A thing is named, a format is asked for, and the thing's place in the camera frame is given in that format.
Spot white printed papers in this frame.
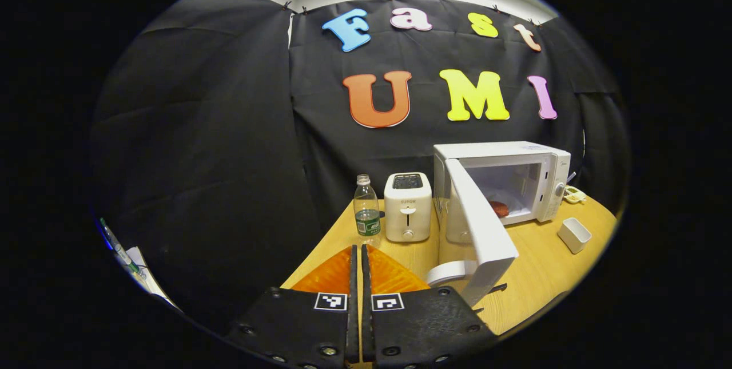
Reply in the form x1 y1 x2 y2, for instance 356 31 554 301
123 246 173 308

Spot green pen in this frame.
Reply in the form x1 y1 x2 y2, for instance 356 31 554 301
100 219 144 276

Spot white microwave oven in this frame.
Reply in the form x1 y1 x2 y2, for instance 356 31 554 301
426 141 571 308

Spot clear plastic water bottle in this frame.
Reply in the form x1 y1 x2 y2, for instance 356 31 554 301
353 174 381 248

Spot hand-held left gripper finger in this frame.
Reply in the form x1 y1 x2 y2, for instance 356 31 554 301
360 245 498 369
223 245 360 369

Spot white rectangular tray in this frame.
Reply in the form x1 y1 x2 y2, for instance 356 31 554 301
558 217 592 254

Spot white toaster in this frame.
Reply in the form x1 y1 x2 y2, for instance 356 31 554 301
384 172 432 243

